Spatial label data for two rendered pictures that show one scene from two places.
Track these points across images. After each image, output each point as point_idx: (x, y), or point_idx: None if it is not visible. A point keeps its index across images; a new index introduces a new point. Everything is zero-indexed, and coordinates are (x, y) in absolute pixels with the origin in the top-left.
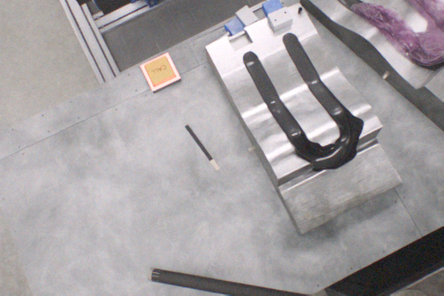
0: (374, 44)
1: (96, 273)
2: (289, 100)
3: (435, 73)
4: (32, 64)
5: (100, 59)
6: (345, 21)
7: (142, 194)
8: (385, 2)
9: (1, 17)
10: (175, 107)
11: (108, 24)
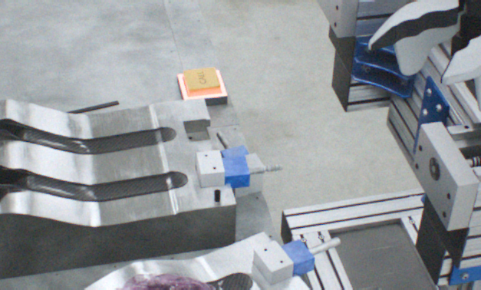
0: (118, 271)
1: None
2: (82, 160)
3: None
4: (393, 181)
5: (354, 211)
6: (186, 267)
7: (52, 56)
8: None
9: None
10: (149, 98)
11: (417, 232)
